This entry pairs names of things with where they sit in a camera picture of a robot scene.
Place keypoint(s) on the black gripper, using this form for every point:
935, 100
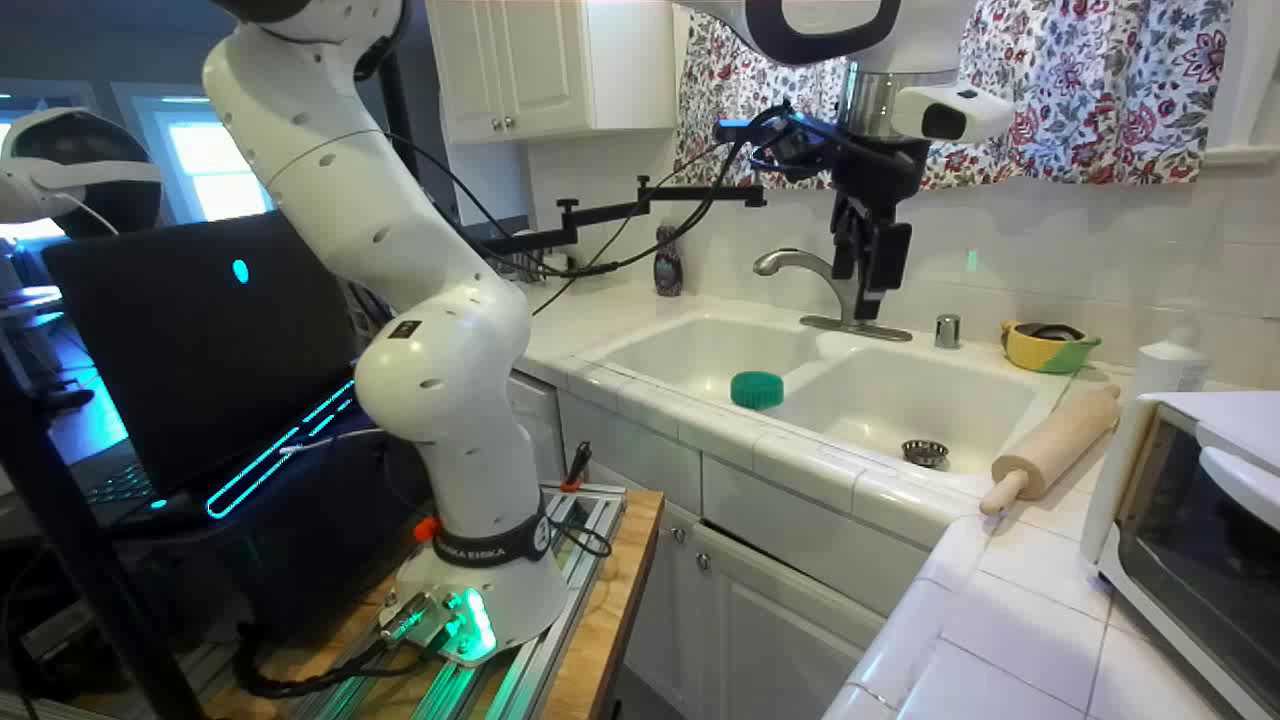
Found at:
873, 243

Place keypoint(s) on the white toaster oven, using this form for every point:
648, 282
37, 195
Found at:
1200, 534

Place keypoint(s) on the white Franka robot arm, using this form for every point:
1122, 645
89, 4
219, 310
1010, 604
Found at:
442, 363

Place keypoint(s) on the chrome sink faucet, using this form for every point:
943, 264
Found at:
784, 258

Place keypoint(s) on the small metal sink stopper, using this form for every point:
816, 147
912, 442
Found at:
950, 329

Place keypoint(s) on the white double sink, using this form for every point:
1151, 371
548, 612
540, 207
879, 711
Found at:
864, 394

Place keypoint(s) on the green round sponge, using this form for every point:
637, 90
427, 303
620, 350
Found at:
759, 388

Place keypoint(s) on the metal drain strainer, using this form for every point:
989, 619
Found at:
927, 454

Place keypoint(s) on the yellow green bowl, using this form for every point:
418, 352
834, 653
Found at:
1044, 350

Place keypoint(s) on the dark soap dispenser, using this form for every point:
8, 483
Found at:
671, 264

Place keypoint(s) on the wooden rolling pin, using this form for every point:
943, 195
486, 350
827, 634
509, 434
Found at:
1061, 446

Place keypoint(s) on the floral curtain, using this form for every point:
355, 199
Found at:
1105, 92

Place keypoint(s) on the white under-sink cabinet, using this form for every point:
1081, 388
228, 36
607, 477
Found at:
772, 626

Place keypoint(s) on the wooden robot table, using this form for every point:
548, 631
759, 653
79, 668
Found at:
613, 626

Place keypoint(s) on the black laptop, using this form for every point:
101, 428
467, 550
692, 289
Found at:
203, 347

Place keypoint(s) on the bright window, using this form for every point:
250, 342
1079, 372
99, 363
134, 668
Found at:
205, 161

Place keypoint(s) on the white VR headset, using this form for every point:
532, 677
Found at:
83, 166

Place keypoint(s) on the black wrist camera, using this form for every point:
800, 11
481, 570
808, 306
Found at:
855, 161

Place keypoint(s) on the black stereo camera bar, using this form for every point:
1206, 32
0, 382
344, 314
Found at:
747, 135

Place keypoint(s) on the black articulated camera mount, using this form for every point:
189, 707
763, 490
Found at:
613, 209

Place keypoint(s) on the white wall cabinet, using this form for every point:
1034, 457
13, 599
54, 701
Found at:
532, 67

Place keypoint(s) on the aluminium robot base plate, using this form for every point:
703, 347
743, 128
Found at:
532, 664

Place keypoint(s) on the black metal stand post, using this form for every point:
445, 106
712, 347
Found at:
92, 575

